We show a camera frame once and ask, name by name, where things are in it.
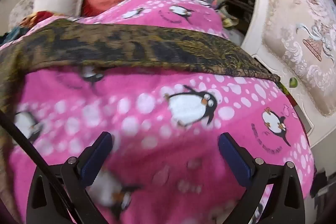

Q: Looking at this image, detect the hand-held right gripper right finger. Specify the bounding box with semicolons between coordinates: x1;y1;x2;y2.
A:
218;132;306;224

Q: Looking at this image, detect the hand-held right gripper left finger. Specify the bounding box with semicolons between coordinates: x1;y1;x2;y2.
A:
26;132;113;224

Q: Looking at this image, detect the olive black patterned garment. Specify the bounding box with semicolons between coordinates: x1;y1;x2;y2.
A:
0;21;281;214

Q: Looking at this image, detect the pink penguin print blanket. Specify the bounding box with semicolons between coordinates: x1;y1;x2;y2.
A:
0;0;315;224

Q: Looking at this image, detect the beige embroidered sofa cushion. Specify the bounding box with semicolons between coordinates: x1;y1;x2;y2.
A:
262;0;336;117

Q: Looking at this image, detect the dark blue garment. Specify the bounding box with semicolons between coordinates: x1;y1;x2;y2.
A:
0;26;25;44

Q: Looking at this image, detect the red and yellow blanket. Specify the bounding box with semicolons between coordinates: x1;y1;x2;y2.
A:
20;11;61;28

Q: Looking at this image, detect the colourful crumpled cloth pile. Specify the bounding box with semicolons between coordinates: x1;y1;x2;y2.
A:
194;0;239;28

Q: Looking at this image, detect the black cable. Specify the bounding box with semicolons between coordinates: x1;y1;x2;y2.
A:
0;112;82;224

